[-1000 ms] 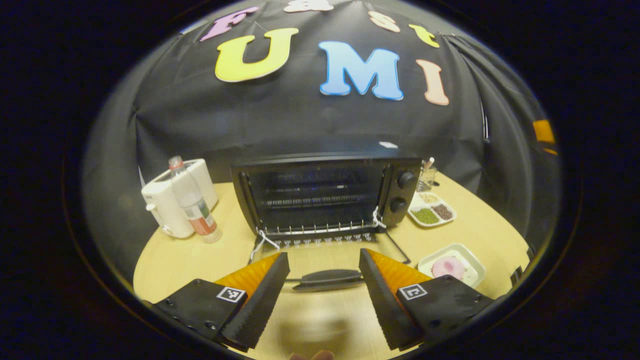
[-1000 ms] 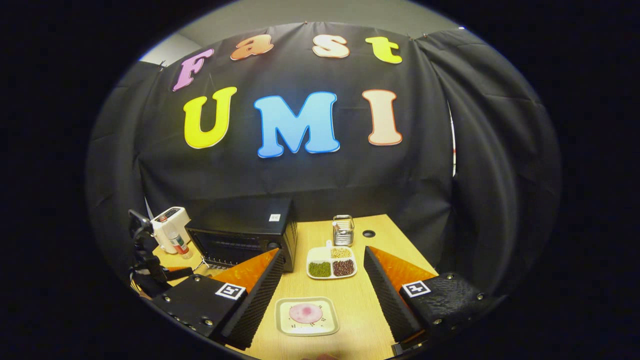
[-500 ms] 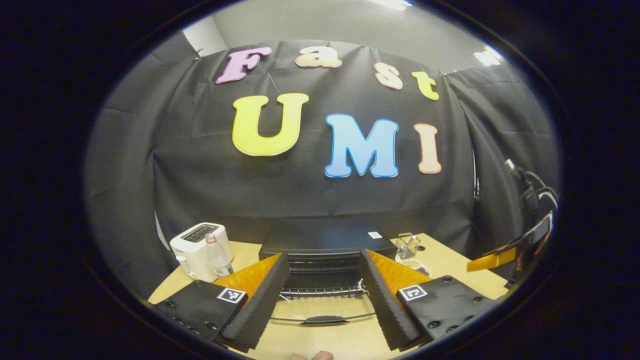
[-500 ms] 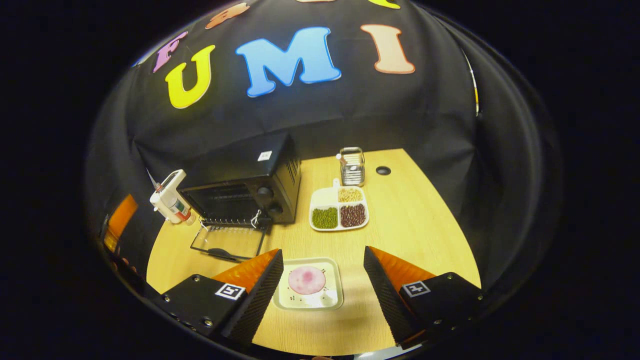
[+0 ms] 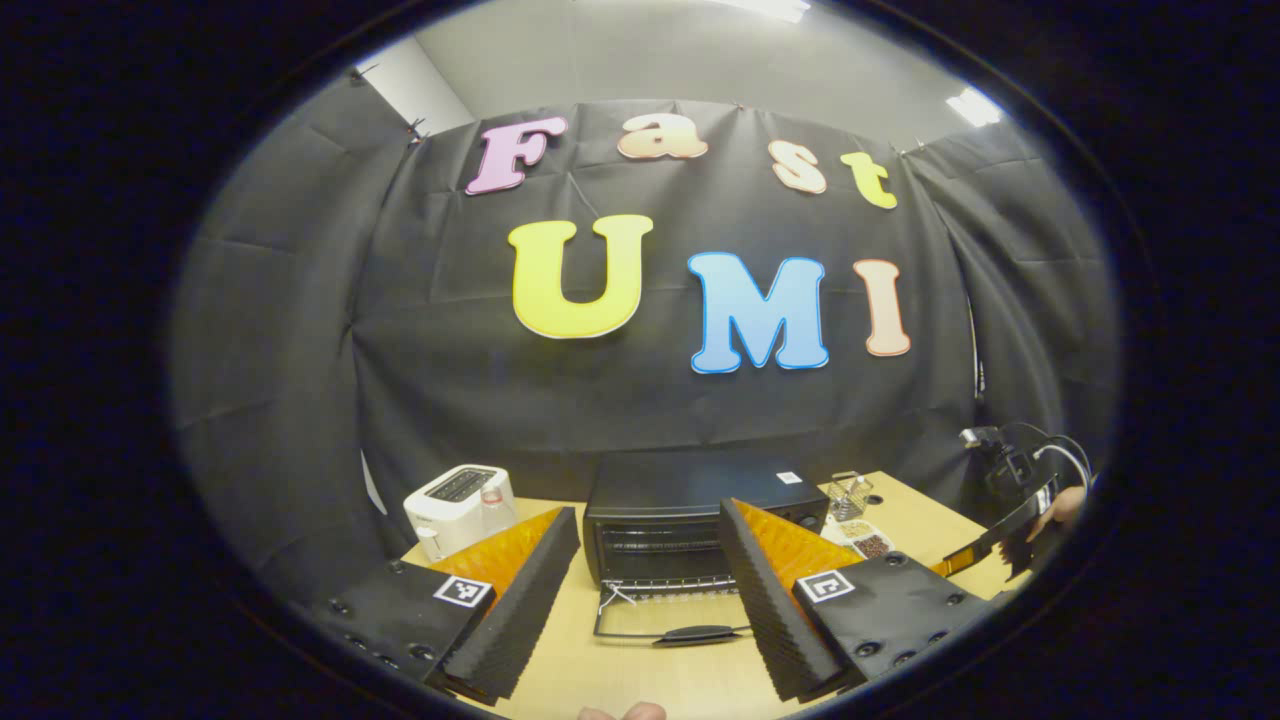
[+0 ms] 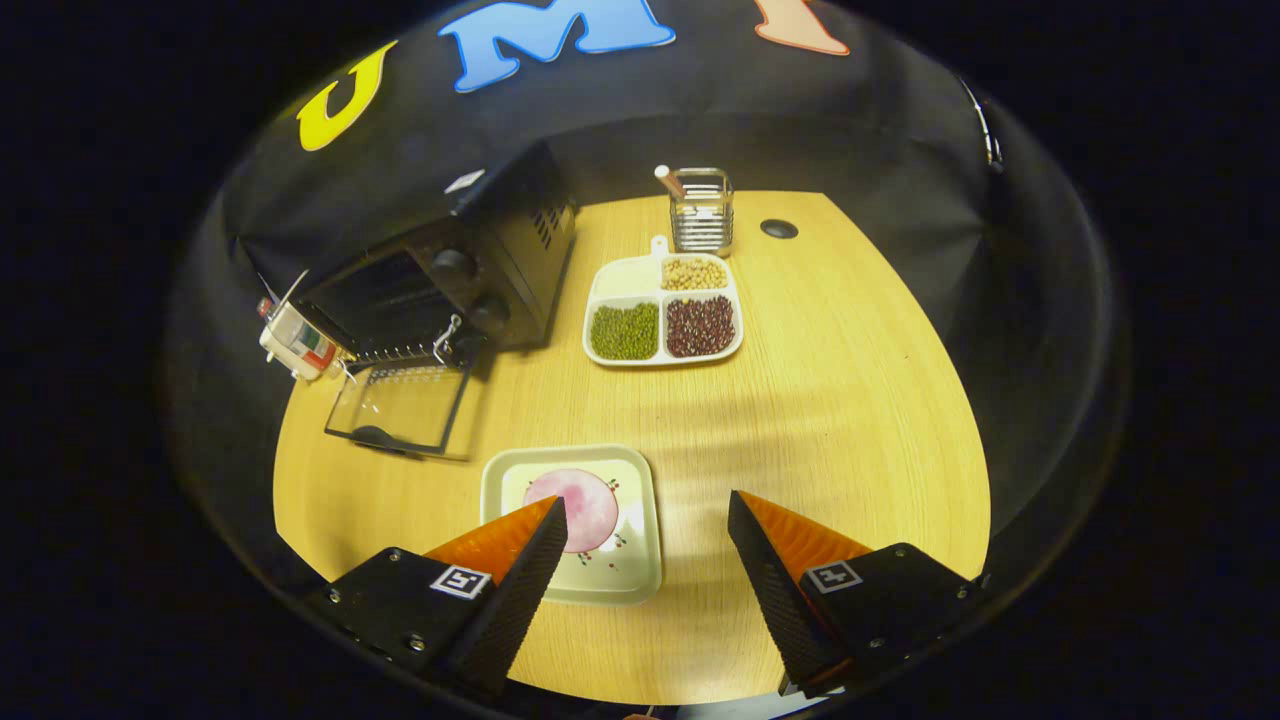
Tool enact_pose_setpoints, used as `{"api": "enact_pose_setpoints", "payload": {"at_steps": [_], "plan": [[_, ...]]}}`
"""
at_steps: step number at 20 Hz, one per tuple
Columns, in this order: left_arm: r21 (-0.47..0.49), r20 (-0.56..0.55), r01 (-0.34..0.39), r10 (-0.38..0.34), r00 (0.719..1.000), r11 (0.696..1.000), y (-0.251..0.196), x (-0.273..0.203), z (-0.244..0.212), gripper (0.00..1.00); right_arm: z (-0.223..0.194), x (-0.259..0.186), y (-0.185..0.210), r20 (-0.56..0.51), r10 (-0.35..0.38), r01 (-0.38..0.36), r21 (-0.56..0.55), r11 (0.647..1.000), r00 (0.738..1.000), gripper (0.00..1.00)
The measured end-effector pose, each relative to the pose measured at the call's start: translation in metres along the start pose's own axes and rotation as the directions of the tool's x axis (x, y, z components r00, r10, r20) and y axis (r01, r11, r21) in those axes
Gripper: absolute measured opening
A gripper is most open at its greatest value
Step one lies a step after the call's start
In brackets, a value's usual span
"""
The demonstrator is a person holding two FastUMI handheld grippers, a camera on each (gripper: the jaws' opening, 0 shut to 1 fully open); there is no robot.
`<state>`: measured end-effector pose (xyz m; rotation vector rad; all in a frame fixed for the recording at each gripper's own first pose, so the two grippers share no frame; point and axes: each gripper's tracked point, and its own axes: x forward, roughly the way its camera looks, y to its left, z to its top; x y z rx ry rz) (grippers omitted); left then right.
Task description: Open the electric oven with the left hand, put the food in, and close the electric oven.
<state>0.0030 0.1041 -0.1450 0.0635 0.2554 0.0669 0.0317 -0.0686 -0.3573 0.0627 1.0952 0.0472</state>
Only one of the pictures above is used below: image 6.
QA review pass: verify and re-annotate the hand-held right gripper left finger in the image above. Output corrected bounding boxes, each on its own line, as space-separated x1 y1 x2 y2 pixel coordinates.
303 495 569 701

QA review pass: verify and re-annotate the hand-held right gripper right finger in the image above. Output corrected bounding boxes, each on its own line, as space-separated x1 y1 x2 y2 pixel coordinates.
726 488 993 699

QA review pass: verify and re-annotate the pink round food slice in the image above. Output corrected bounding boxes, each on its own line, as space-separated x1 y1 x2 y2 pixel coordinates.
522 468 621 555

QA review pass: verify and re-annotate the square white plate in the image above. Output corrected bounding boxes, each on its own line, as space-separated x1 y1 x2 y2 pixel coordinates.
480 443 664 607

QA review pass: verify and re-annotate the black electric oven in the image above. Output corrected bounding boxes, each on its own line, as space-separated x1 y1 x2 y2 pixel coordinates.
298 140 579 463

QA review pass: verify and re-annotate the pile of red beans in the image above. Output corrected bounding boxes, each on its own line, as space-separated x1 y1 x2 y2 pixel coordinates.
665 295 737 358

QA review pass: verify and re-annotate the pile of green mung beans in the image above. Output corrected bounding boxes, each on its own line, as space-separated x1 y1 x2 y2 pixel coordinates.
590 303 660 361

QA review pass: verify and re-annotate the white divided bean tray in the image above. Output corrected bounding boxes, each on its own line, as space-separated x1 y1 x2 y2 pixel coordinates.
582 235 745 368

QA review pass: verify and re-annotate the pile of yellow soybeans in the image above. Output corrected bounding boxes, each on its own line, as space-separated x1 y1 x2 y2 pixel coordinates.
661 257 728 292

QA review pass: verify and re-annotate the white toaster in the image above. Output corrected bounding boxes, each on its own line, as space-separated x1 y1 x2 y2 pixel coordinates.
257 270 351 384

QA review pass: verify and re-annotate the clear utensil holder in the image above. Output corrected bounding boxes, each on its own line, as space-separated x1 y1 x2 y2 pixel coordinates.
669 167 736 258

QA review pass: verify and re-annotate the black backdrop cloth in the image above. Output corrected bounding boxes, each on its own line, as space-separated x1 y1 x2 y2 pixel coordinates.
165 0 1121 561

